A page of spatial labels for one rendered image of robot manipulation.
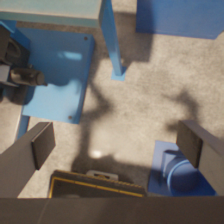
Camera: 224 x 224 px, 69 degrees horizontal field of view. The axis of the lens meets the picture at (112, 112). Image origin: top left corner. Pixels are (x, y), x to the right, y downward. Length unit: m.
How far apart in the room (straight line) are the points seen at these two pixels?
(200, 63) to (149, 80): 0.47
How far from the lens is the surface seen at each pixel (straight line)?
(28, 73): 1.21
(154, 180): 1.55
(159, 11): 1.51
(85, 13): 0.56
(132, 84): 1.55
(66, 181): 1.31
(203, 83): 1.66
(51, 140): 0.16
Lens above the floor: 1.49
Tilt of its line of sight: 81 degrees down
